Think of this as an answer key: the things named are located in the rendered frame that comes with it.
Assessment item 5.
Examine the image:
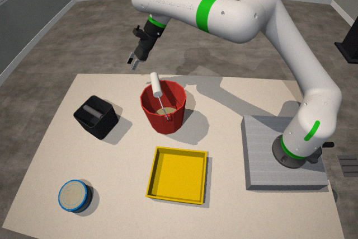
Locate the yellow rectangular tray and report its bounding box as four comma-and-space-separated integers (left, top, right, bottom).
145, 146, 207, 205

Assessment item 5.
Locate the red bucket with metal handle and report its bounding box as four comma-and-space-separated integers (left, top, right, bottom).
140, 72, 186, 135

